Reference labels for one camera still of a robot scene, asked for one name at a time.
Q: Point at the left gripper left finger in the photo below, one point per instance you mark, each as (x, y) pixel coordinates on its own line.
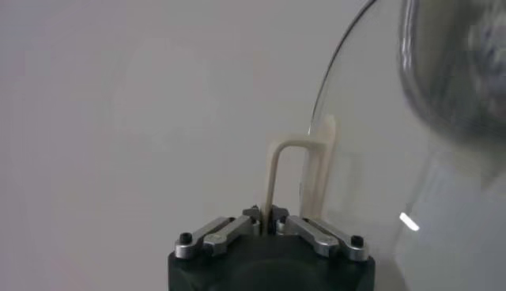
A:
(221, 235)

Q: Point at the perforated steel steamer basket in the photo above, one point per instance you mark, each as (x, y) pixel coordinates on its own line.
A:
(454, 67)

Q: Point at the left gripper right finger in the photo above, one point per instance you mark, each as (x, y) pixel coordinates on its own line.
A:
(320, 237)

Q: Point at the glass pot lid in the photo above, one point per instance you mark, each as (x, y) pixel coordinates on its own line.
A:
(356, 158)

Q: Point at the cream electric cooking pot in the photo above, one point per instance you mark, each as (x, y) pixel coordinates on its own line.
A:
(466, 221)

